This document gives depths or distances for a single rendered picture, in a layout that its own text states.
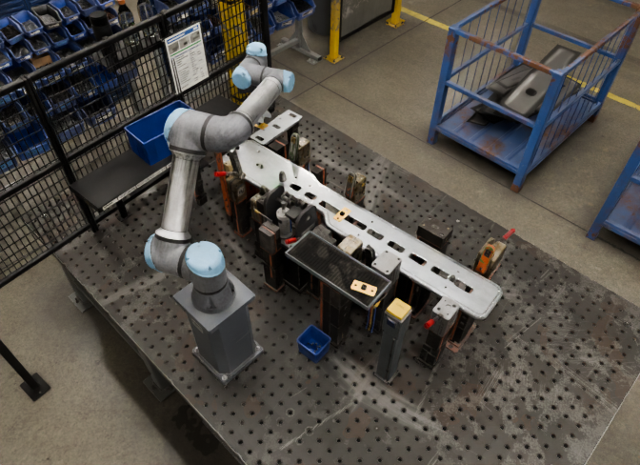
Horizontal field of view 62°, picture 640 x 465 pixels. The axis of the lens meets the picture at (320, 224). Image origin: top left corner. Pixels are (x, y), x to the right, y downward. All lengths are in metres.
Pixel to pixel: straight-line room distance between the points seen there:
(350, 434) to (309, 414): 0.17
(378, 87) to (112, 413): 3.28
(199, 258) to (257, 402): 0.67
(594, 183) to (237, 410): 3.10
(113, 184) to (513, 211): 2.59
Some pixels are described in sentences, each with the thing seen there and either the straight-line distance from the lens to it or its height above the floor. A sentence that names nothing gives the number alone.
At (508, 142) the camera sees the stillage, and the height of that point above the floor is 0.16.
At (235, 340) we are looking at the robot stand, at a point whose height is 0.91.
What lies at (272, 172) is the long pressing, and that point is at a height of 1.00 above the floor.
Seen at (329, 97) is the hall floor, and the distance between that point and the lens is 4.68.
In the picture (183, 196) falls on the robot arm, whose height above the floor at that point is 1.45.
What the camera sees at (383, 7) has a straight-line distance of 5.58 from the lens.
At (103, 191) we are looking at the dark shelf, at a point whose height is 1.03.
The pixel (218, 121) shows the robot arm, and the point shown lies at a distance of 1.70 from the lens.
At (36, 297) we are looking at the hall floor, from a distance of 3.62.
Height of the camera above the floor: 2.66
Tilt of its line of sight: 48 degrees down
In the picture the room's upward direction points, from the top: straight up
